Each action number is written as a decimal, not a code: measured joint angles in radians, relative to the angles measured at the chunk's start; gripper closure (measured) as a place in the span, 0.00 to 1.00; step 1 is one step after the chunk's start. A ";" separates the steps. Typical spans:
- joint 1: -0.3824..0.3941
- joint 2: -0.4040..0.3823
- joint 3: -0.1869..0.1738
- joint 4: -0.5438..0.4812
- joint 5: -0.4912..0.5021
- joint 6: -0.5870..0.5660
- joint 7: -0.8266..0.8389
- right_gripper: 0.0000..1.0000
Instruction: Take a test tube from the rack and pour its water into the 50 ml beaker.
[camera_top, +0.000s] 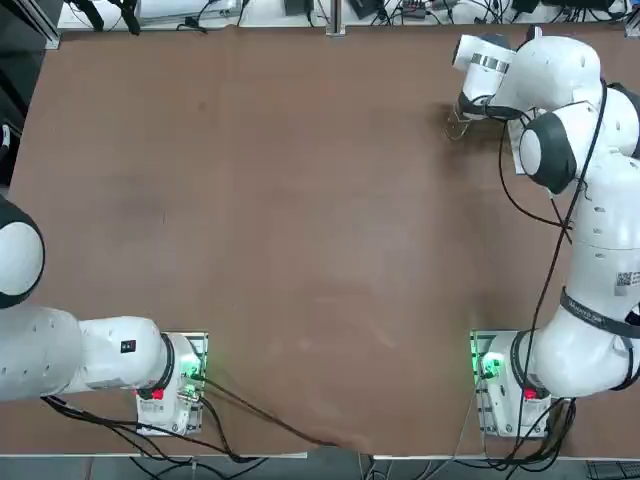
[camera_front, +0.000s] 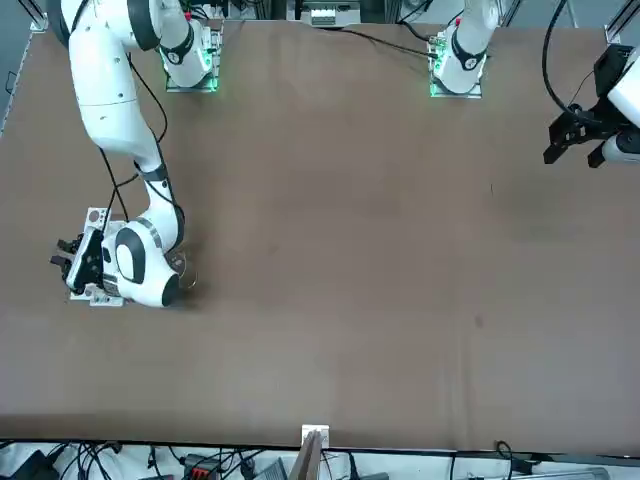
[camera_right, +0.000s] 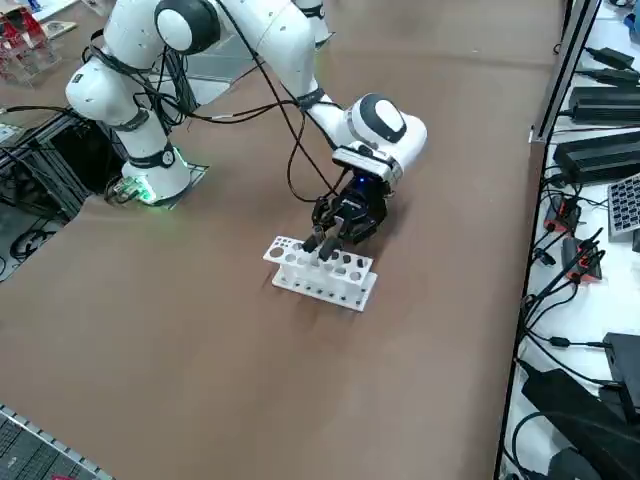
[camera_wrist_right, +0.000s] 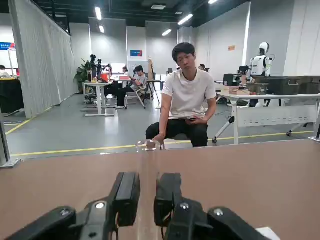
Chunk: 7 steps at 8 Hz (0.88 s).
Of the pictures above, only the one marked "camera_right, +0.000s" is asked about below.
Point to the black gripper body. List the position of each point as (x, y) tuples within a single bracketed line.
[(362, 210)]

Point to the clear glass test tube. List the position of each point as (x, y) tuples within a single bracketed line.
[(315, 262)]

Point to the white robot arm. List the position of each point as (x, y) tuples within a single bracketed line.
[(317, 30), (280, 30)]

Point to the white test tube rack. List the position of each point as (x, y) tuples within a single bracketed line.
[(320, 290)]

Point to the grey metal plate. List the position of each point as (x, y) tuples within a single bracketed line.
[(215, 65)]

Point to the red black device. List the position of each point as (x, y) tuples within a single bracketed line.
[(582, 265), (562, 212)]

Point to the black white calibration board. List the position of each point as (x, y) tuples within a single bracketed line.
[(625, 210)]

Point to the white side table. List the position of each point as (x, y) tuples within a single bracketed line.
[(620, 300)]

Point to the black bag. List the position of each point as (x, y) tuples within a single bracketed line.
[(575, 415)]

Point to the clear acrylic shelf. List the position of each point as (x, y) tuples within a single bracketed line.
[(30, 65)]

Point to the black mesh panel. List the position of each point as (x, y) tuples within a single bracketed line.
[(30, 450)]

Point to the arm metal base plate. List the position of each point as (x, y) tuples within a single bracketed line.
[(195, 172), (327, 42)]

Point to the white post bracket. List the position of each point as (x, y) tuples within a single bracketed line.
[(539, 136)]

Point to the upright post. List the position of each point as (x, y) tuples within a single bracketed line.
[(570, 65)]

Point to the black aluminium frame rack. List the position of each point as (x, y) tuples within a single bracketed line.
[(60, 150)]

